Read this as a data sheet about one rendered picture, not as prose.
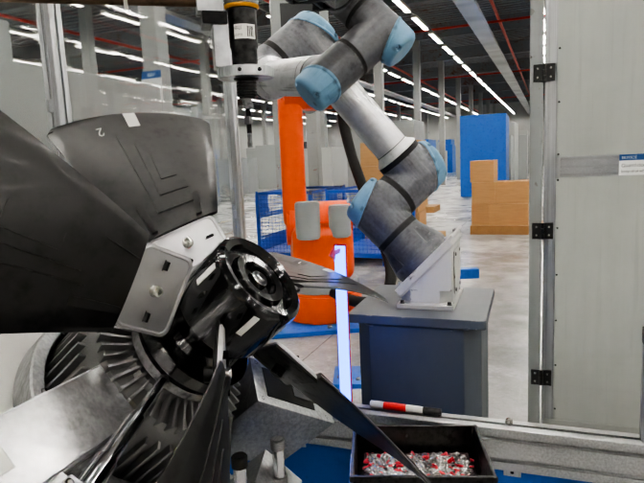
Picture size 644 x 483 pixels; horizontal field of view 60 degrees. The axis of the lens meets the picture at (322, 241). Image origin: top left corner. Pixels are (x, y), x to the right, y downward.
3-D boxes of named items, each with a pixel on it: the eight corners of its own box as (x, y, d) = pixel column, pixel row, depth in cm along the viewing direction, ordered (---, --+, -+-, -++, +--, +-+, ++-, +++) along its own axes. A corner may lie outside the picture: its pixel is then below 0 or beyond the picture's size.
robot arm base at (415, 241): (405, 278, 145) (378, 251, 146) (448, 237, 141) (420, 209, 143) (399, 286, 130) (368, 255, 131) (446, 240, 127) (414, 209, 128)
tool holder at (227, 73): (202, 74, 65) (196, -14, 64) (199, 82, 72) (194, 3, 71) (279, 74, 68) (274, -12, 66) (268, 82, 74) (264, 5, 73)
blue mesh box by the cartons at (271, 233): (257, 263, 768) (252, 191, 754) (295, 248, 885) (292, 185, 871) (316, 264, 735) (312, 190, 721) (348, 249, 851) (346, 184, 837)
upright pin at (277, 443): (269, 487, 73) (266, 441, 72) (276, 478, 75) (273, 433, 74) (284, 490, 72) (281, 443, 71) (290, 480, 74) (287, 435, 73)
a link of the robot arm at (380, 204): (376, 253, 142) (338, 216, 144) (412, 217, 144) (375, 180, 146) (380, 243, 130) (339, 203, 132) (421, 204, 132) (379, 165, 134)
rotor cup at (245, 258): (195, 416, 60) (277, 347, 55) (114, 310, 61) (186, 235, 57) (256, 367, 73) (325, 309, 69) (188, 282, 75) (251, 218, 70)
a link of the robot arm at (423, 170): (402, 216, 146) (258, 53, 138) (441, 177, 148) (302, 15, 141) (418, 214, 134) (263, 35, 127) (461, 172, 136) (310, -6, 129)
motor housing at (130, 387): (111, 538, 61) (185, 480, 56) (-11, 371, 63) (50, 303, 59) (218, 437, 82) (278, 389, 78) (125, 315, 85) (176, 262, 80)
